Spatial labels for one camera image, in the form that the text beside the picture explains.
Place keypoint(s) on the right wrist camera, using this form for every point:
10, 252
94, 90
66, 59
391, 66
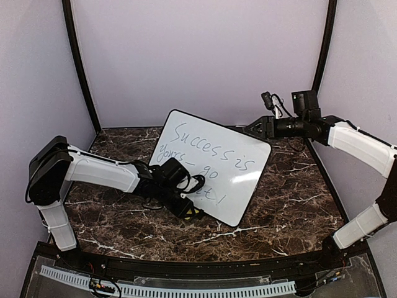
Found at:
273, 103

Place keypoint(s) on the white whiteboard black frame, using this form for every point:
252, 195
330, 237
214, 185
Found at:
231, 162

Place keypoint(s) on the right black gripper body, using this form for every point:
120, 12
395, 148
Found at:
271, 119

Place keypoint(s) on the left black frame post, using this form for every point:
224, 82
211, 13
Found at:
78, 64

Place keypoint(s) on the white slotted cable duct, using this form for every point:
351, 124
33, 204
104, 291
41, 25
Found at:
160, 287

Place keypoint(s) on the black front rail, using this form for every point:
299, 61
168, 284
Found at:
305, 266

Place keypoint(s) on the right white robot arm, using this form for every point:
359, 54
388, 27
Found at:
308, 122

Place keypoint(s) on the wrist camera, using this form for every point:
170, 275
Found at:
194, 183
273, 103

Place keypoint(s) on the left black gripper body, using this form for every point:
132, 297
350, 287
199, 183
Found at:
176, 209

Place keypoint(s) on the right black frame post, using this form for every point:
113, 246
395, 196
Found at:
325, 44

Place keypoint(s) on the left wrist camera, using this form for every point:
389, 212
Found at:
194, 183

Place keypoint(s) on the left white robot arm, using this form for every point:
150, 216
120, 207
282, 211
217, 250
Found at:
170, 184

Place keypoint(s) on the yellow black eraser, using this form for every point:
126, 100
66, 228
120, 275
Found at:
192, 213

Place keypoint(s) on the black frame post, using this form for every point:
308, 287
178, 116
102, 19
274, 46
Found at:
78, 64
325, 44

